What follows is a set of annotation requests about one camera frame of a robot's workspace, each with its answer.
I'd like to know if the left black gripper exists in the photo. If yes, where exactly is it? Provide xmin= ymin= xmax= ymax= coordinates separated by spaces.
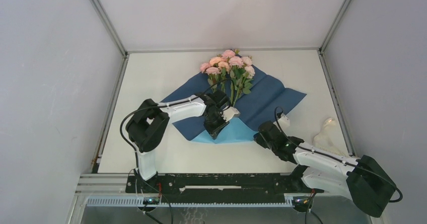
xmin=203 ymin=110 xmax=229 ymax=139

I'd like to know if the white printed ribbon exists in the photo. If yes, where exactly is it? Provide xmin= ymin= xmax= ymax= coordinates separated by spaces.
xmin=313 ymin=117 xmax=349 ymax=157

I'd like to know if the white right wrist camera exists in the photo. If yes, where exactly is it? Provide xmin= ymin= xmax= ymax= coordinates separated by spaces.
xmin=275 ymin=114 xmax=291 ymax=130

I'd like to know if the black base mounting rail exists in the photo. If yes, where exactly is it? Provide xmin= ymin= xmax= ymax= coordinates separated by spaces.
xmin=125 ymin=173 xmax=312 ymax=203

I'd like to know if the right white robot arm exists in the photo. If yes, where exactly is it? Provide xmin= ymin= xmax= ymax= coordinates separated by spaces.
xmin=254 ymin=121 xmax=403 ymax=218

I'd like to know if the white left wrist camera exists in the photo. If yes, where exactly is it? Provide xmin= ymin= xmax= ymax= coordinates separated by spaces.
xmin=223 ymin=106 xmax=240 ymax=122

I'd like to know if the blue wrapping paper sheet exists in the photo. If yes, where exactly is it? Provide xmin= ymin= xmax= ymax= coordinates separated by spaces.
xmin=173 ymin=67 xmax=306 ymax=144

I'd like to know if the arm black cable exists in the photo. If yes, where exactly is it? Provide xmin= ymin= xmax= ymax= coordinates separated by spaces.
xmin=274 ymin=106 xmax=404 ymax=203
xmin=119 ymin=78 xmax=236 ymax=224

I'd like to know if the left circuit board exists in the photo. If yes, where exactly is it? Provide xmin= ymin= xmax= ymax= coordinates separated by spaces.
xmin=143 ymin=197 xmax=160 ymax=205

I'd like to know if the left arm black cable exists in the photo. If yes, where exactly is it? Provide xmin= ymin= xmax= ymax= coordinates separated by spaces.
xmin=119 ymin=78 xmax=236 ymax=224

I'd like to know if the pink flower bunch stem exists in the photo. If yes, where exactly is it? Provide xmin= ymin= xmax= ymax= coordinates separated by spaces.
xmin=230 ymin=56 xmax=255 ymax=105

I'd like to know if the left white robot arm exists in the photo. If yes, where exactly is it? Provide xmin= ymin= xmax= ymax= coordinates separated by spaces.
xmin=119 ymin=91 xmax=231 ymax=192

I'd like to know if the white slotted cable duct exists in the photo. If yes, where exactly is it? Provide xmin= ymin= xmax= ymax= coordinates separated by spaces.
xmin=86 ymin=196 xmax=295 ymax=207

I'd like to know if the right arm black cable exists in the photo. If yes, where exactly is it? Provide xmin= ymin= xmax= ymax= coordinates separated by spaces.
xmin=274 ymin=106 xmax=404 ymax=203

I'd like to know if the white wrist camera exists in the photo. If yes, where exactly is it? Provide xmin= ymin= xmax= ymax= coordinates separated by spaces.
xmin=223 ymin=106 xmax=240 ymax=122
xmin=275 ymin=114 xmax=291 ymax=130

